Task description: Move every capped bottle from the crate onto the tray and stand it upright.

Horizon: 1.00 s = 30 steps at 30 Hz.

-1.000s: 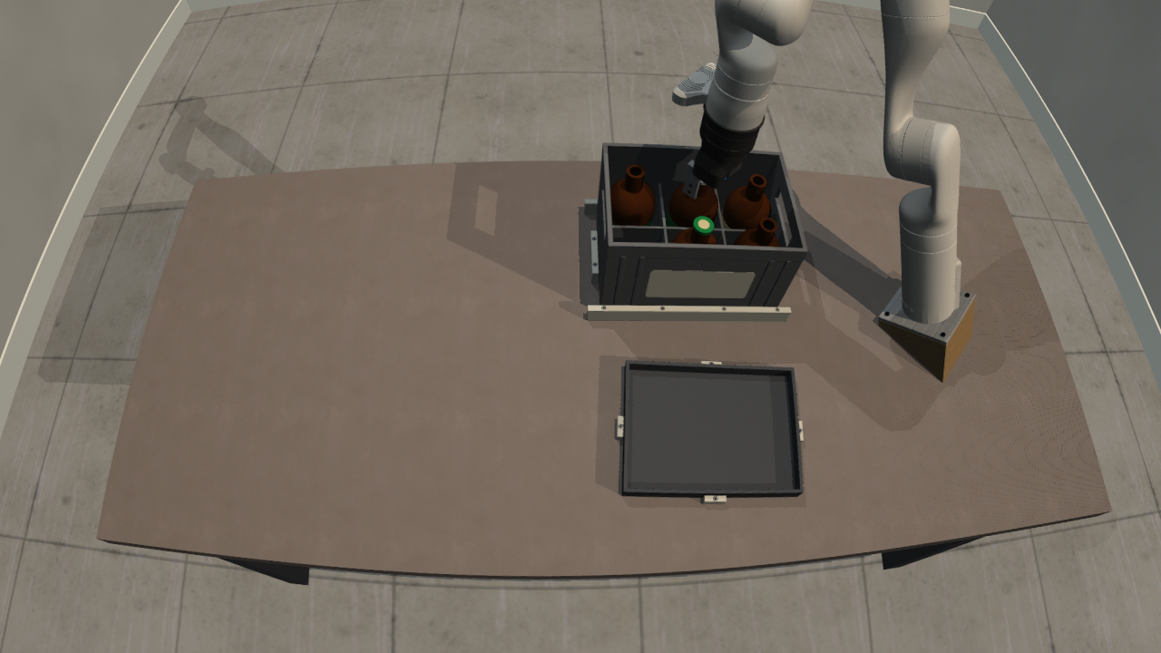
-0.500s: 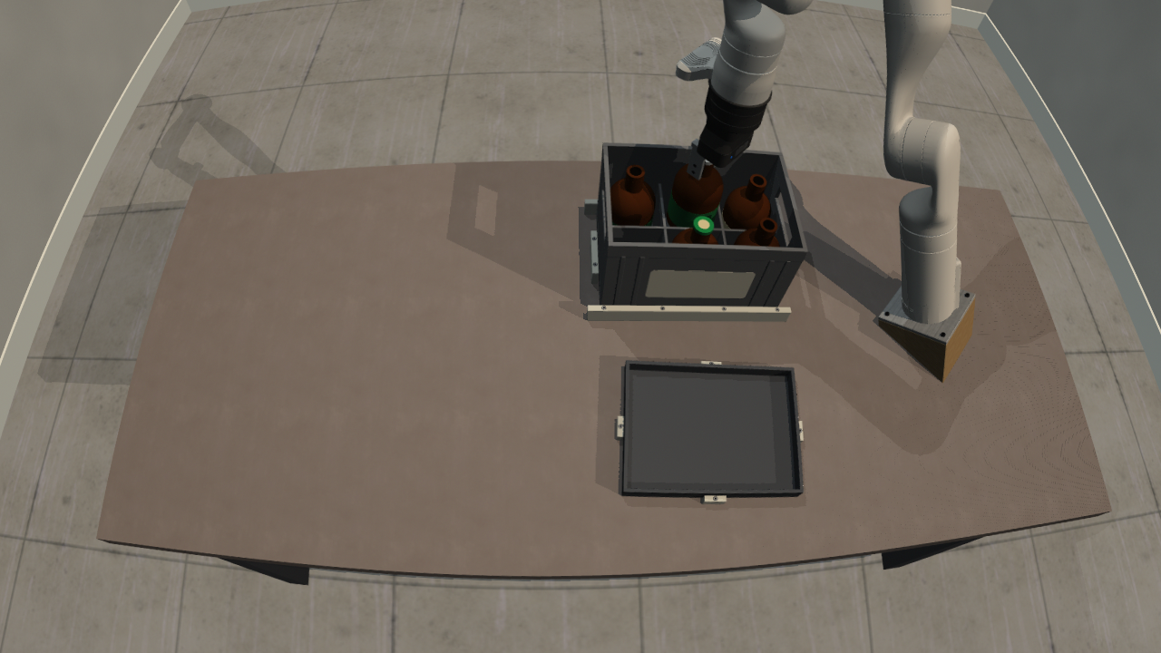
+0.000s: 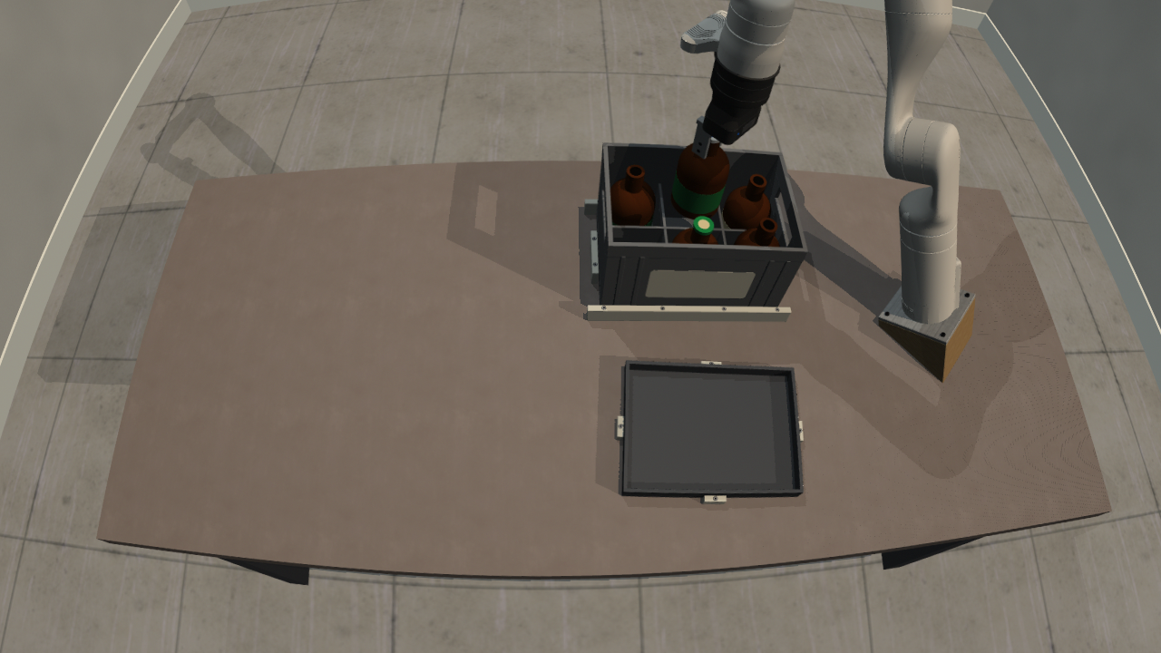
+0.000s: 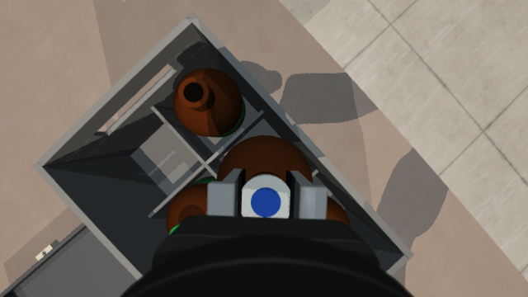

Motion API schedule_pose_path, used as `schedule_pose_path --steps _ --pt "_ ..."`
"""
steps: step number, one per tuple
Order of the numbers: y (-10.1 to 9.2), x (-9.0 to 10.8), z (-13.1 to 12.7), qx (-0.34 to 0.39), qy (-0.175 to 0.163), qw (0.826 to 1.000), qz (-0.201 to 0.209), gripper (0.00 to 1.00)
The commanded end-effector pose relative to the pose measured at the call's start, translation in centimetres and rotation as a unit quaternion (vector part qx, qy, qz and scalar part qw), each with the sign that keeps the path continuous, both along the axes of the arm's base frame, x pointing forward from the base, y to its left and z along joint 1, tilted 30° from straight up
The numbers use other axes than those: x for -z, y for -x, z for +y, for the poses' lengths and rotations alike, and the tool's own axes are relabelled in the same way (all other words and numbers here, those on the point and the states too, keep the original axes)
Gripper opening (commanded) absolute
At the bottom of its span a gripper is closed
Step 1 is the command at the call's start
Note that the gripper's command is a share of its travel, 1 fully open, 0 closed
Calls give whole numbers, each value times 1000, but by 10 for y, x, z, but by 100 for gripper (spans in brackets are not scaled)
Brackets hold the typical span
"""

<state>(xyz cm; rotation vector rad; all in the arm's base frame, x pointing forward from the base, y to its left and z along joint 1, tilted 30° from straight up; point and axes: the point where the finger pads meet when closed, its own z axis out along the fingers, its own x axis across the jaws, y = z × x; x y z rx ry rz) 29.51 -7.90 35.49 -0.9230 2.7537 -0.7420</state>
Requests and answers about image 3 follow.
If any grey bottle crate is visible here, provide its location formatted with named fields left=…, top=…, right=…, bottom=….
left=596, top=142, right=795, bottom=307

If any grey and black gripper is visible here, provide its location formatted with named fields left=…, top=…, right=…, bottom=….
left=680, top=10, right=785, bottom=159

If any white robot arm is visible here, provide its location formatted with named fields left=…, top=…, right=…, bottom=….
left=727, top=0, right=961, bottom=324

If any brown bottle with white cap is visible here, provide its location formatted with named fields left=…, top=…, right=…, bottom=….
left=671, top=137, right=730, bottom=218
left=672, top=216, right=717, bottom=245

